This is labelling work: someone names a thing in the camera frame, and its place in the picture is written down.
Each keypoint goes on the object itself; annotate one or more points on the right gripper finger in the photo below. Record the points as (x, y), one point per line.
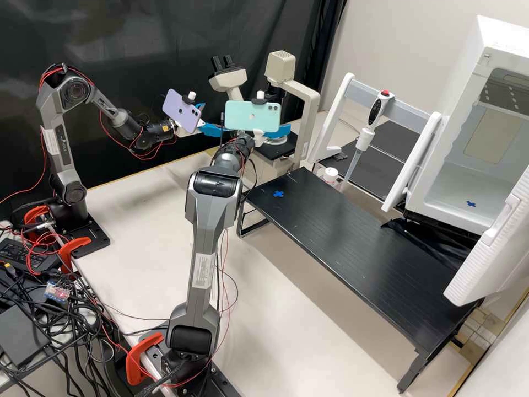
(281, 131)

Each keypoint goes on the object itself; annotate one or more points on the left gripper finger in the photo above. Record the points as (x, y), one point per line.
(201, 106)
(217, 130)

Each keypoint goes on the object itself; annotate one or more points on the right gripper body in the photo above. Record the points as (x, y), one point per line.
(258, 137)

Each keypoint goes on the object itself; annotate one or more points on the petri dish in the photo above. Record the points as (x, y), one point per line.
(276, 142)

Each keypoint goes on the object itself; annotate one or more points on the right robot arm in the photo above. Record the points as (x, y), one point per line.
(206, 248)

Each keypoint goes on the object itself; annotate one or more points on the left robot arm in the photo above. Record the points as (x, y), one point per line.
(62, 136)

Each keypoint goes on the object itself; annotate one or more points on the cream microscope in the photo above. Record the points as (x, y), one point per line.
(301, 99)

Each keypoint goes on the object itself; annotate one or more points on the white-capped bottle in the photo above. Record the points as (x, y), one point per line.
(331, 175)

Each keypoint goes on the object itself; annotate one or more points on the pipette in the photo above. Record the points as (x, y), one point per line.
(378, 109)

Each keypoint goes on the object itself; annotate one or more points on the long black platform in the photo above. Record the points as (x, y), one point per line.
(351, 240)

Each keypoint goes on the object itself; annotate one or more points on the white pipette stand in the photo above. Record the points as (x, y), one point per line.
(417, 157)

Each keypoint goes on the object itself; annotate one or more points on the orange clamp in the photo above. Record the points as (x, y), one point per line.
(33, 217)
(76, 245)
(138, 355)

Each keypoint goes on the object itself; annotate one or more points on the white incubator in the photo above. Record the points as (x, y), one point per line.
(475, 49)

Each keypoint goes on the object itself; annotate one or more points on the small circuit board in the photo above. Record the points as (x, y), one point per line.
(57, 292)

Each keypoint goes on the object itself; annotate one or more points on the black power adapter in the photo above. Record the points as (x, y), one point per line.
(25, 254)

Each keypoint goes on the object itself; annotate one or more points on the incubator door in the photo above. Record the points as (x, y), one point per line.
(487, 256)

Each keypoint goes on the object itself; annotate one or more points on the flat black box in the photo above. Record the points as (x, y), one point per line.
(20, 335)

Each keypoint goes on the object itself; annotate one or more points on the left wrist camera phone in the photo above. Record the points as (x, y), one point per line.
(179, 109)

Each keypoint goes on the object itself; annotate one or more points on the wrist camera phone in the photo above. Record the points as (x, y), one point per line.
(179, 109)
(248, 116)

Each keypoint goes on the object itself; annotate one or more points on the right wrist camera phone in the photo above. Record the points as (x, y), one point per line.
(248, 116)

